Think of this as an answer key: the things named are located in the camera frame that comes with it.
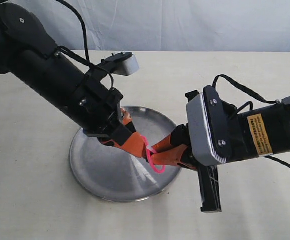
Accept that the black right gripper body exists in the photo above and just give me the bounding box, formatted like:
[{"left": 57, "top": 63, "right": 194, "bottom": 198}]
[{"left": 172, "top": 90, "right": 242, "bottom": 213}]

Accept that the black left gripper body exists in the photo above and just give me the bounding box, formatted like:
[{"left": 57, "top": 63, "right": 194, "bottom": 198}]
[{"left": 67, "top": 72, "right": 123, "bottom": 138}]

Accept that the pink glow stick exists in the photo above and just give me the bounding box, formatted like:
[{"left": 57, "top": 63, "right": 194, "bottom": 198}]
[{"left": 141, "top": 136, "right": 165, "bottom": 174}]

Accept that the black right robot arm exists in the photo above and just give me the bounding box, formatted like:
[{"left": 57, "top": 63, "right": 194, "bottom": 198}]
[{"left": 151, "top": 86, "right": 290, "bottom": 213}]

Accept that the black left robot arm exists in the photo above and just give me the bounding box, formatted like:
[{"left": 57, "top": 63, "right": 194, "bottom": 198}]
[{"left": 0, "top": 0, "right": 146, "bottom": 158}]

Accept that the round stainless steel plate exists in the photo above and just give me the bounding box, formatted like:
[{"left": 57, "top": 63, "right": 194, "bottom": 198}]
[{"left": 68, "top": 105, "right": 183, "bottom": 203}]

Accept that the white backdrop cloth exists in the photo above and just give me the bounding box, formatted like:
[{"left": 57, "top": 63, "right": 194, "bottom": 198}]
[{"left": 34, "top": 0, "right": 290, "bottom": 53}]

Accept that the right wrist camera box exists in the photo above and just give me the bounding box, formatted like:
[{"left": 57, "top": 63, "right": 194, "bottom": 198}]
[{"left": 186, "top": 85, "right": 232, "bottom": 166}]

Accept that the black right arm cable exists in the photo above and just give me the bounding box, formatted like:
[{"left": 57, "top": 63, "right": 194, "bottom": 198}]
[{"left": 211, "top": 74, "right": 290, "bottom": 173}]

